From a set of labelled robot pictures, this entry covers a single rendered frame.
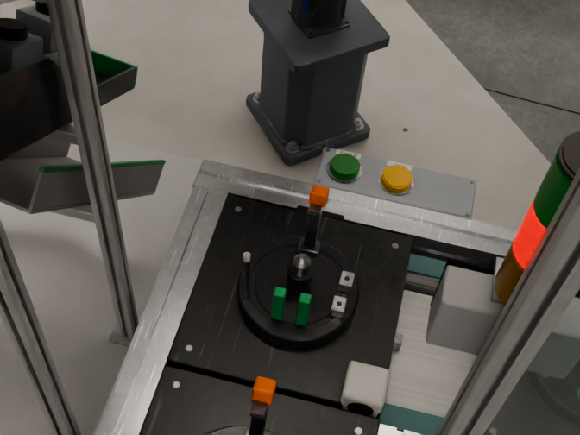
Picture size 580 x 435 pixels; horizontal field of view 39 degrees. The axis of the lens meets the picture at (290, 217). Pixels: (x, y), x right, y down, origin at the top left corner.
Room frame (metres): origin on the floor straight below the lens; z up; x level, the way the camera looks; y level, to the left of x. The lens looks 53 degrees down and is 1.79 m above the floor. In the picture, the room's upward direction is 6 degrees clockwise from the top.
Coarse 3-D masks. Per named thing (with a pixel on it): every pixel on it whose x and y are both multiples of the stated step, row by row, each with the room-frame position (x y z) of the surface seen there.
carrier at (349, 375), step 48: (240, 240) 0.57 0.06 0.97; (288, 240) 0.56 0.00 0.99; (336, 240) 0.58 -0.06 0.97; (384, 240) 0.59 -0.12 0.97; (192, 288) 0.49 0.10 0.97; (240, 288) 0.49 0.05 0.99; (288, 288) 0.49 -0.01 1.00; (336, 288) 0.50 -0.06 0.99; (384, 288) 0.52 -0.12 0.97; (192, 336) 0.43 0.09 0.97; (240, 336) 0.44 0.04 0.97; (288, 336) 0.43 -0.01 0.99; (336, 336) 0.45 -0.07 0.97; (384, 336) 0.46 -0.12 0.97; (288, 384) 0.38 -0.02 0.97; (336, 384) 0.39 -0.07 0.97; (384, 384) 0.39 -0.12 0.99
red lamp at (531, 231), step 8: (528, 216) 0.35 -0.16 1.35; (536, 216) 0.34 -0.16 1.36; (528, 224) 0.34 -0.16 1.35; (536, 224) 0.34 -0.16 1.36; (520, 232) 0.35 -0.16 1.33; (528, 232) 0.34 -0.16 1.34; (536, 232) 0.33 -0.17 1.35; (544, 232) 0.33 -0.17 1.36; (520, 240) 0.34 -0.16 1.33; (528, 240) 0.34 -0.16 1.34; (536, 240) 0.33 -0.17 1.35; (520, 248) 0.34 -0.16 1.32; (528, 248) 0.33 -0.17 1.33; (520, 256) 0.34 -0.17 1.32; (528, 256) 0.33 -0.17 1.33; (520, 264) 0.33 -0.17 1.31
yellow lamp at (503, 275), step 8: (512, 248) 0.35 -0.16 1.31; (512, 256) 0.34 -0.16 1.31; (504, 264) 0.35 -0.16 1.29; (512, 264) 0.34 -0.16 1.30; (504, 272) 0.34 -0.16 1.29; (512, 272) 0.34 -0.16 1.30; (520, 272) 0.33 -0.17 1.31; (496, 280) 0.35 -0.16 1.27; (504, 280) 0.34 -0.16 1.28; (512, 280) 0.33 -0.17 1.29; (496, 288) 0.34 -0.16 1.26; (504, 288) 0.34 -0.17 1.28; (512, 288) 0.33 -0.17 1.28; (504, 296) 0.33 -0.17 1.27; (504, 304) 0.33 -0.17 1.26
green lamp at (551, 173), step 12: (552, 168) 0.35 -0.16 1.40; (552, 180) 0.34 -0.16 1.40; (564, 180) 0.33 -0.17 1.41; (540, 192) 0.35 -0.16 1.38; (552, 192) 0.34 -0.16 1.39; (564, 192) 0.33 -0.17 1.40; (540, 204) 0.34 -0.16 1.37; (552, 204) 0.33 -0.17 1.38; (540, 216) 0.34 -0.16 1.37; (552, 216) 0.33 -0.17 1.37
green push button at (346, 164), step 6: (336, 156) 0.71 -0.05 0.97; (342, 156) 0.72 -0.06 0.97; (348, 156) 0.72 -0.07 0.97; (354, 156) 0.72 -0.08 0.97; (330, 162) 0.70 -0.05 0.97; (336, 162) 0.70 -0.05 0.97; (342, 162) 0.70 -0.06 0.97; (348, 162) 0.71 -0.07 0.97; (354, 162) 0.71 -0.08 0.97; (330, 168) 0.70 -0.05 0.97; (336, 168) 0.69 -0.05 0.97; (342, 168) 0.69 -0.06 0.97; (348, 168) 0.70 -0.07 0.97; (354, 168) 0.70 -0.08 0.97; (336, 174) 0.69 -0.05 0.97; (342, 174) 0.69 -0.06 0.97; (348, 174) 0.69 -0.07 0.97; (354, 174) 0.69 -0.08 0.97
